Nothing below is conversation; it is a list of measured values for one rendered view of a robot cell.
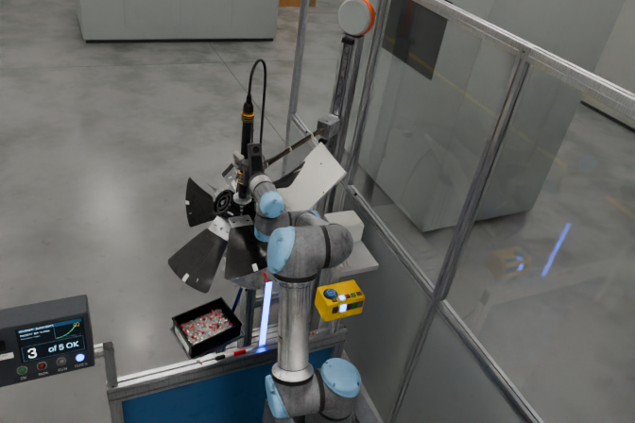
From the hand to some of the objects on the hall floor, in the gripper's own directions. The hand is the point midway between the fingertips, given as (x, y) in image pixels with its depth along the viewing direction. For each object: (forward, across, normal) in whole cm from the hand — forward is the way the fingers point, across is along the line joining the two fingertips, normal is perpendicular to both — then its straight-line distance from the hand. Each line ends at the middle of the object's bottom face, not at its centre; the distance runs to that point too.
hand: (244, 148), depth 189 cm
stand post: (+10, +10, -151) cm, 151 cm away
